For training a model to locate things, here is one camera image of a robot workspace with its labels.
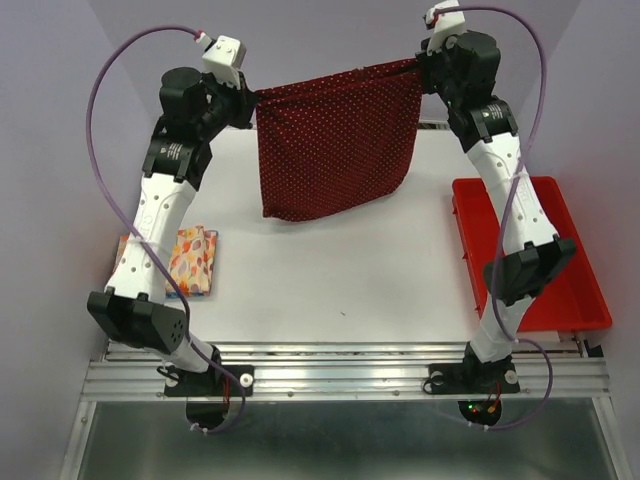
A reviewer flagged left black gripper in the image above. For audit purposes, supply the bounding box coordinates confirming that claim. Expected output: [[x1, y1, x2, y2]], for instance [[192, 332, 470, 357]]
[[195, 69, 257, 140]]

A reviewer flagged red polka dot skirt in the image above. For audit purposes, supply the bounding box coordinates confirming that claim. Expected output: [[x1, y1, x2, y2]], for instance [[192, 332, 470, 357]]
[[255, 59, 422, 222]]

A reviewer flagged orange floral cream skirt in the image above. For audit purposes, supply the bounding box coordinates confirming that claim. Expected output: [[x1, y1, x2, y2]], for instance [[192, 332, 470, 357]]
[[113, 225, 220, 297]]

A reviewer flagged blue floral skirt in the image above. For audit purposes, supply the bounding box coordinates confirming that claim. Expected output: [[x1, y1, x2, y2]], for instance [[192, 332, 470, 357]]
[[165, 291, 211, 300]]

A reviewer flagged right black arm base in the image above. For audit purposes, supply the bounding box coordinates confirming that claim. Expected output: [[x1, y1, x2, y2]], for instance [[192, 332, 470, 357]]
[[422, 363, 521, 396]]

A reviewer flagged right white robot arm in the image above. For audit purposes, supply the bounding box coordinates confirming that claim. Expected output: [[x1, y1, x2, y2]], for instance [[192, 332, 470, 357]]
[[416, 31, 576, 395]]

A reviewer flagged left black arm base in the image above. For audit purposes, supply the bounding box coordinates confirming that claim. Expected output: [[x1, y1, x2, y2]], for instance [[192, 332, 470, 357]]
[[156, 364, 255, 398]]

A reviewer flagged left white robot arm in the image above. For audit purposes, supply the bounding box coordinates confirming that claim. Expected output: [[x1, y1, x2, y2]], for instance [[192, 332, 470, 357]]
[[87, 67, 256, 394]]

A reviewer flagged red plastic bin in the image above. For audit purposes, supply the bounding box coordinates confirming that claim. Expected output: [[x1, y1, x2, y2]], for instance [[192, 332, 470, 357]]
[[452, 176, 612, 333]]

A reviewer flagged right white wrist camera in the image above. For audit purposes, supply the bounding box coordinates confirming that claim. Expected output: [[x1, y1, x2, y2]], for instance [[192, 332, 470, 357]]
[[425, 0, 466, 55]]

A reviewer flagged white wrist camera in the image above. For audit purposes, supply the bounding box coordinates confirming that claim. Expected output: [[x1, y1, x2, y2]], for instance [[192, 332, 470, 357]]
[[425, 0, 466, 55], [202, 35, 246, 89]]

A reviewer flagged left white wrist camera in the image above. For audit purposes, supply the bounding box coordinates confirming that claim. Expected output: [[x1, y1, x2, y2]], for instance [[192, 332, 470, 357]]
[[202, 35, 246, 89]]

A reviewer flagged aluminium frame rail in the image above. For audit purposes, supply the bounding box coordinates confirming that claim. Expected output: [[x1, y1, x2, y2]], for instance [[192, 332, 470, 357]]
[[80, 342, 610, 403]]

